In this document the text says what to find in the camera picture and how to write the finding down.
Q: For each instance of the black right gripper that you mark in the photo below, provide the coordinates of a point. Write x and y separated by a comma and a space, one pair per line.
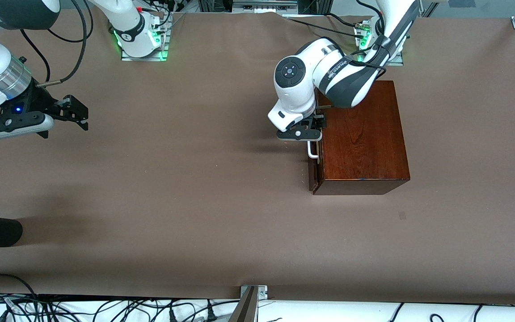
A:
38, 100

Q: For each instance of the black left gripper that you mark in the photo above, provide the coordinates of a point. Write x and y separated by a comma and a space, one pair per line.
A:
318, 121

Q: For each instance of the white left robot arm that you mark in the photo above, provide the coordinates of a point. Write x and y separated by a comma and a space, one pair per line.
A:
329, 71

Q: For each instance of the dark brown wooden cabinet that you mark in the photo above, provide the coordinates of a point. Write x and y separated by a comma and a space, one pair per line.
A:
365, 143

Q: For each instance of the brown table cover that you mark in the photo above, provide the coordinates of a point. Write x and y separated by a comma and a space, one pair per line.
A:
195, 201

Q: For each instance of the white shelf board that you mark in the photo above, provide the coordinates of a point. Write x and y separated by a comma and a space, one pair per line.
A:
329, 313

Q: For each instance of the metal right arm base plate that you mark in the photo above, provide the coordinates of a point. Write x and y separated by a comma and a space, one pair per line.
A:
162, 49

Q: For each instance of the metal rack frame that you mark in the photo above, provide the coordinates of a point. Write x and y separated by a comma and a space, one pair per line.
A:
262, 5

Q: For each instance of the small metal bracket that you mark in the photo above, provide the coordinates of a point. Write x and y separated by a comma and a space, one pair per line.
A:
262, 290

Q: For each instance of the grey metal post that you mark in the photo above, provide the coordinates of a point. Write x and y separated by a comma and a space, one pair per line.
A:
244, 311

